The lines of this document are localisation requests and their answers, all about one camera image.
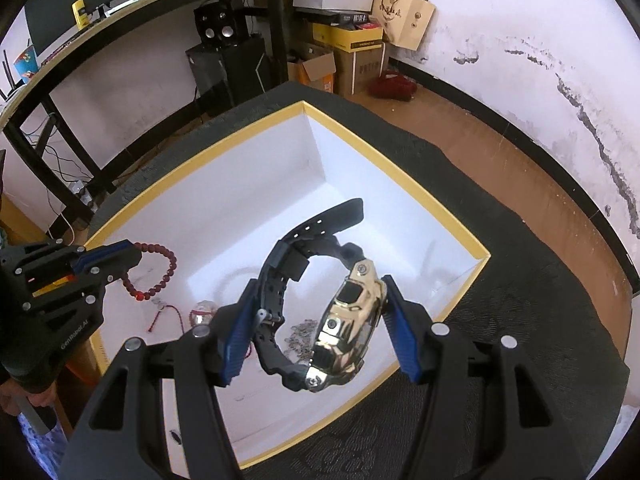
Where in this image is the black router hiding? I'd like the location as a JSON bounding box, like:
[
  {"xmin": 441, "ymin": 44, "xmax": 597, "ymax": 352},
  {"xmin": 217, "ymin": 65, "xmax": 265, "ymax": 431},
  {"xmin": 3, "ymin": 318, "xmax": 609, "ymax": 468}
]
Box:
[{"xmin": 0, "ymin": 47, "xmax": 17, "ymax": 102}]

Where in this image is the black speaker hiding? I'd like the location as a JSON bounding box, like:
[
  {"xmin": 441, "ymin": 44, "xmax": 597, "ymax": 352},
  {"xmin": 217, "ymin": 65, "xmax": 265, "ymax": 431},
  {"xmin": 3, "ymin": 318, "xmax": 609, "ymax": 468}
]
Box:
[{"xmin": 193, "ymin": 0, "xmax": 240, "ymax": 49}]

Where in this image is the black desk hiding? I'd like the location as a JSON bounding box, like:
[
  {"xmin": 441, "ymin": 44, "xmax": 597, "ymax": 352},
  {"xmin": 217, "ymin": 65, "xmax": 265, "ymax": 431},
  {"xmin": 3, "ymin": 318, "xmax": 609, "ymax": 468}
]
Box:
[{"xmin": 0, "ymin": 0, "xmax": 322, "ymax": 233}]

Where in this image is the dark patterned tablecloth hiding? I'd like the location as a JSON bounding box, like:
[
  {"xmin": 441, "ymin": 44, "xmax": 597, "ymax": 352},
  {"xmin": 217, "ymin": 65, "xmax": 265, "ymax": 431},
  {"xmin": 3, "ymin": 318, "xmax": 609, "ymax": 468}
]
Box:
[{"xmin": 87, "ymin": 82, "xmax": 631, "ymax": 480}]

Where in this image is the person's left hand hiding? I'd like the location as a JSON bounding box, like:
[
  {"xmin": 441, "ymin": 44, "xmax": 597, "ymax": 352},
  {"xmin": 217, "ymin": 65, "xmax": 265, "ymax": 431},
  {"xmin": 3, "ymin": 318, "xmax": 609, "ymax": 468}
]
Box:
[{"xmin": 0, "ymin": 381, "xmax": 57, "ymax": 415}]

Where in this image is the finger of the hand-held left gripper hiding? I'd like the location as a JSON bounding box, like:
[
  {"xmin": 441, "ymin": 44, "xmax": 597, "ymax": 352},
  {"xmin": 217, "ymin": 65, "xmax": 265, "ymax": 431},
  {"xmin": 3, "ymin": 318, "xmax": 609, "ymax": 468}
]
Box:
[
  {"xmin": 21, "ymin": 248, "xmax": 144, "ymax": 315},
  {"xmin": 0, "ymin": 239, "xmax": 137, "ymax": 282}
]

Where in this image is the white cable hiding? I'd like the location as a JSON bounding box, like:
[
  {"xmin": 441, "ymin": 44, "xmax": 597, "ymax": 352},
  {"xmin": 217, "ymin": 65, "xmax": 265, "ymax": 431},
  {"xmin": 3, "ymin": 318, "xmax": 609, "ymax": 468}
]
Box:
[{"xmin": 47, "ymin": 204, "xmax": 92, "ymax": 247}]

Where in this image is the colourful paper cup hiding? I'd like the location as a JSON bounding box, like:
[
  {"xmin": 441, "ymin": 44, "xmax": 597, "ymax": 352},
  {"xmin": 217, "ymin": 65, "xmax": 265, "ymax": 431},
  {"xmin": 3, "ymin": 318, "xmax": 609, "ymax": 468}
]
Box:
[{"xmin": 12, "ymin": 42, "xmax": 40, "ymax": 81}]

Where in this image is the white power strip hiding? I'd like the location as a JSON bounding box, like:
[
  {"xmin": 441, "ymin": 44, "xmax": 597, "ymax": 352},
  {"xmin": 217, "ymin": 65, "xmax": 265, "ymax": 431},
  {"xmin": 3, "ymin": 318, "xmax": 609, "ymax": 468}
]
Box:
[{"xmin": 69, "ymin": 177, "xmax": 99, "ymax": 206}]

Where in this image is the red bead bracelet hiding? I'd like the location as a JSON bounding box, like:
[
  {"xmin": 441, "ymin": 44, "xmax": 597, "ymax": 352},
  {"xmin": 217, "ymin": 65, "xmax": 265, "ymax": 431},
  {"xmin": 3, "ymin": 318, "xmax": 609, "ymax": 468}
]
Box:
[{"xmin": 122, "ymin": 241, "xmax": 179, "ymax": 301}]

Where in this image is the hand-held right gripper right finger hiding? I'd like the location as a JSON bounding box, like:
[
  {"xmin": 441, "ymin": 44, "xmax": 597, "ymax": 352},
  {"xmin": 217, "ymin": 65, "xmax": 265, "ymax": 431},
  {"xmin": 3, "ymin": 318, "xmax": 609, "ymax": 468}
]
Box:
[{"xmin": 381, "ymin": 274, "xmax": 584, "ymax": 480}]

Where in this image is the brown paper bag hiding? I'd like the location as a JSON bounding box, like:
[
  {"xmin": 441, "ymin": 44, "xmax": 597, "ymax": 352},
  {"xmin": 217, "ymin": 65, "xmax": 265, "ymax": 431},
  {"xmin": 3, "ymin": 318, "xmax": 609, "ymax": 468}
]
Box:
[{"xmin": 372, "ymin": 0, "xmax": 436, "ymax": 51}]

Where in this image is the red string pendant necklace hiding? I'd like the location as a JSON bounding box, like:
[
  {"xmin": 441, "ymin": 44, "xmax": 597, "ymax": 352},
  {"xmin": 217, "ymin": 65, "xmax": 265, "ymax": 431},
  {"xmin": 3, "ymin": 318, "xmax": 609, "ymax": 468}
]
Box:
[{"xmin": 147, "ymin": 299, "xmax": 219, "ymax": 334}]

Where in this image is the yellow cardboard box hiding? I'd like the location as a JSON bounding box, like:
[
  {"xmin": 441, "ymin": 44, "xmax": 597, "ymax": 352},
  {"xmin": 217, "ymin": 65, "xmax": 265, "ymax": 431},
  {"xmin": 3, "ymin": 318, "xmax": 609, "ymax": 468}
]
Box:
[{"xmin": 82, "ymin": 100, "xmax": 494, "ymax": 471}]

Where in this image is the black flat box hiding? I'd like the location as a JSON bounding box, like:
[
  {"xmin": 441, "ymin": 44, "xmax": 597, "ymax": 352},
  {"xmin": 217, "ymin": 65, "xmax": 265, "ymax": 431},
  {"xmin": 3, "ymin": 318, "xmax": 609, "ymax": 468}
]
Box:
[{"xmin": 339, "ymin": 10, "xmax": 384, "ymax": 29}]

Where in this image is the silver chain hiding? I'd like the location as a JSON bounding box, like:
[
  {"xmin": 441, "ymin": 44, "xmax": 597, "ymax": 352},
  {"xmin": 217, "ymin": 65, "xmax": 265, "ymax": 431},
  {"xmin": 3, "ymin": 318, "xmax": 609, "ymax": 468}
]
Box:
[{"xmin": 282, "ymin": 318, "xmax": 321, "ymax": 364}]

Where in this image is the yellow carton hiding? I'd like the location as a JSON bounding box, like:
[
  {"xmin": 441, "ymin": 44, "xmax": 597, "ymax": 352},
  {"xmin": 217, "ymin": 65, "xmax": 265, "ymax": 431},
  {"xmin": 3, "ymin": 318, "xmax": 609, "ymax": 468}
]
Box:
[{"xmin": 312, "ymin": 22, "xmax": 385, "ymax": 52}]

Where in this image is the open cardboard box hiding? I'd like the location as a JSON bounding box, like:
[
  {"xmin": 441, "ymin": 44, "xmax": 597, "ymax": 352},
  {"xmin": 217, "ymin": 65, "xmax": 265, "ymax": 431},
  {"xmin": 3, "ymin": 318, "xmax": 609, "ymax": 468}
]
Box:
[{"xmin": 287, "ymin": 42, "xmax": 337, "ymax": 94}]

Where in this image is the blue patterned cloth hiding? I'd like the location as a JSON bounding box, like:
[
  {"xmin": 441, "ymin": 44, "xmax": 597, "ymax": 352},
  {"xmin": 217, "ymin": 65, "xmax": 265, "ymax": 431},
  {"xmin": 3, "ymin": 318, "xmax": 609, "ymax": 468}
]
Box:
[{"xmin": 17, "ymin": 412, "xmax": 69, "ymax": 472}]

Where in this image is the black computer tower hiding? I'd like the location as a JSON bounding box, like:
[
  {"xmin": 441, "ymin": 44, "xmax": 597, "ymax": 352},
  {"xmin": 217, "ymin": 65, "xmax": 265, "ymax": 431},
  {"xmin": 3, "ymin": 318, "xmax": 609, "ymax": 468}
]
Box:
[{"xmin": 185, "ymin": 35, "xmax": 275, "ymax": 111}]

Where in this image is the brown cardboard box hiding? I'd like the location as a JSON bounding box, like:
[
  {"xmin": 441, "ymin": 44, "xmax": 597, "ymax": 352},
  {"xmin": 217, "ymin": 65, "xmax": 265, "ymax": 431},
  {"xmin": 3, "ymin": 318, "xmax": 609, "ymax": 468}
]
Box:
[{"xmin": 332, "ymin": 42, "xmax": 390, "ymax": 99}]

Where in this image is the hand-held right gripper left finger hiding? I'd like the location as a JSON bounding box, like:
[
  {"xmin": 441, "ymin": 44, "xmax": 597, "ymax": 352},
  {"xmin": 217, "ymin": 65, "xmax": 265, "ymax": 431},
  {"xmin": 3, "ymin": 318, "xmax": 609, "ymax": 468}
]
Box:
[{"xmin": 60, "ymin": 277, "xmax": 262, "ymax": 480}]

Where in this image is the red cloth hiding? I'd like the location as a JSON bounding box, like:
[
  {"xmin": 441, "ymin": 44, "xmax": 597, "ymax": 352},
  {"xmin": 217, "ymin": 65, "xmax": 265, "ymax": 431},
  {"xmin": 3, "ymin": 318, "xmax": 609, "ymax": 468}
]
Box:
[{"xmin": 368, "ymin": 72, "xmax": 417, "ymax": 103}]

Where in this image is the black and gold watch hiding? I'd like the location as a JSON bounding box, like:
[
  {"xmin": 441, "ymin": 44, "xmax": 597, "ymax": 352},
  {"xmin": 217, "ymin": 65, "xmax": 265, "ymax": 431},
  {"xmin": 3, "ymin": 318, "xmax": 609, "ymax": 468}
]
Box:
[{"xmin": 252, "ymin": 197, "xmax": 389, "ymax": 394}]

